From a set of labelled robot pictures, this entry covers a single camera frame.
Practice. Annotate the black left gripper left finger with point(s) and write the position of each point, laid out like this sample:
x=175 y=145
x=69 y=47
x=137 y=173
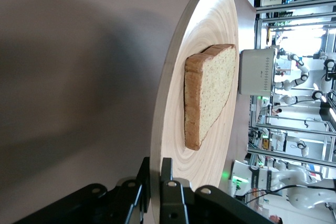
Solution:
x=131 y=200

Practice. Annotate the brown table cover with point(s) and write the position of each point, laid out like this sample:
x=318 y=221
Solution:
x=65 y=77

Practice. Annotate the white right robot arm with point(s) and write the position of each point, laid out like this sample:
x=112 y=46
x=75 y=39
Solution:
x=296 y=179

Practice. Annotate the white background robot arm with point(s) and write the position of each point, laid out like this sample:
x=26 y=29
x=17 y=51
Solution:
x=302 y=66
x=291 y=100
x=329 y=66
x=302 y=146

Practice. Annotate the round wooden plate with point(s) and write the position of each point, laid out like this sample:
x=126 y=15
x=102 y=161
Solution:
x=210 y=24

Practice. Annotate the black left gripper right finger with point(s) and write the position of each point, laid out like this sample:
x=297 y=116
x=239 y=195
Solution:
x=173 y=203

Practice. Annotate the cream and chrome toaster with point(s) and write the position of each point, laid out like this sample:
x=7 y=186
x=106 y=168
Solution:
x=257 y=72

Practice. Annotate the aluminium cell frame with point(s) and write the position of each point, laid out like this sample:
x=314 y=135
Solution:
x=288 y=22

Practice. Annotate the slice of brown bread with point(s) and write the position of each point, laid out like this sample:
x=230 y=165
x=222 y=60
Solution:
x=210 y=90

